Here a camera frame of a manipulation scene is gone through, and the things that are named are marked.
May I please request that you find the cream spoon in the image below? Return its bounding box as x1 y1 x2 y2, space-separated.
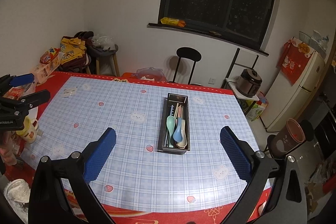
181 120 187 146

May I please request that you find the blue spoon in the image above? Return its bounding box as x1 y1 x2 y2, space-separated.
173 117 183 143

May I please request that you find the green spoon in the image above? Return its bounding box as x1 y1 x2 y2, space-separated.
166 116 175 147

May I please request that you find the cream chopstick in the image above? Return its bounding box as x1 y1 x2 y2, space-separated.
174 102 179 119

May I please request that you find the person's left hand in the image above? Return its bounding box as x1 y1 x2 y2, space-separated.
0 131 17 166

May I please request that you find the yellow cup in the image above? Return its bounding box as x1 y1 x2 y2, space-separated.
16 116 39 144

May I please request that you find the red snack bag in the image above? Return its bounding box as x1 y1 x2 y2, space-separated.
40 47 60 64

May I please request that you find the white paper label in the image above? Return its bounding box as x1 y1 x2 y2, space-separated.
62 87 77 98

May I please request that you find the blue plaid table mat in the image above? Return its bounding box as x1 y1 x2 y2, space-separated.
21 77 258 213

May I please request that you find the brown trash bin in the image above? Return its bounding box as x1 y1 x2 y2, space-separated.
267 118 306 159

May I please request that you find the yellow snack bags pile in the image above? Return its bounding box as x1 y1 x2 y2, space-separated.
59 36 91 74

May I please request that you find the white refrigerator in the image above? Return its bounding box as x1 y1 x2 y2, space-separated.
260 51 325 133

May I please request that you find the rice cooker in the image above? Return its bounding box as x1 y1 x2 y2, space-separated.
236 68 263 98

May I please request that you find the black metal rack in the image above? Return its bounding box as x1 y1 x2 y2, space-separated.
221 48 259 89

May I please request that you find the black metal utensil tray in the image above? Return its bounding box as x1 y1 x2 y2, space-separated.
158 93 191 155

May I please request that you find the red cloth on refrigerator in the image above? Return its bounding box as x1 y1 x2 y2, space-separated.
277 37 314 85

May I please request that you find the black round stool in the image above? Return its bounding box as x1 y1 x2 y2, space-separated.
172 47 202 84

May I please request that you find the yellow snack packet on sill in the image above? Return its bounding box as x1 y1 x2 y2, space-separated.
160 17 186 27

